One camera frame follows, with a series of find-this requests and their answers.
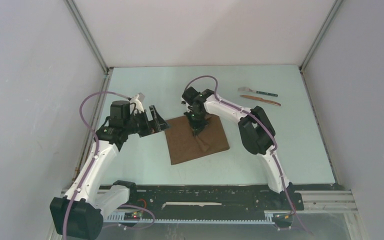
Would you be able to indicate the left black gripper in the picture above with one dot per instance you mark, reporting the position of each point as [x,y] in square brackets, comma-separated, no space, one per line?
[159,124]

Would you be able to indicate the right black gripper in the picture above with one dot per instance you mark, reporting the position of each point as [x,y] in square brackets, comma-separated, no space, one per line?
[197,127]

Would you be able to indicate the right aluminium corner post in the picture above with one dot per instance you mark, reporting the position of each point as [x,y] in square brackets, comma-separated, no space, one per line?
[337,4]

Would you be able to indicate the aluminium corner post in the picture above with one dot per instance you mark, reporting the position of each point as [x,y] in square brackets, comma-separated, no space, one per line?
[337,4]
[86,33]

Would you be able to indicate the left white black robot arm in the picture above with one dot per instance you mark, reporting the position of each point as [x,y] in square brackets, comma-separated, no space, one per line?
[80,212]

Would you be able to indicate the aluminium frame profile front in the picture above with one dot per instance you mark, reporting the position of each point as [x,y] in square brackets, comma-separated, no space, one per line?
[328,201]

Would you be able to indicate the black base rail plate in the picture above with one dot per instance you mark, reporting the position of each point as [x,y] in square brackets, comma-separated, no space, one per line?
[213,202]

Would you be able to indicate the brown wooden knife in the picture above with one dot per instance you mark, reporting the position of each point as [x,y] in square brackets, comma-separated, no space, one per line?
[260,99]

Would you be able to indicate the brown cloth napkin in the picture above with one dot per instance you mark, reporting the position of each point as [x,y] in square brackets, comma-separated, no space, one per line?
[183,146]

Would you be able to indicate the left aluminium corner post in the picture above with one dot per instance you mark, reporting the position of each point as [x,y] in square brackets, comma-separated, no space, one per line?
[86,33]

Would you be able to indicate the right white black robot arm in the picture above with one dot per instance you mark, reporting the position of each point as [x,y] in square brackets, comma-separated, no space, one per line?
[256,131]

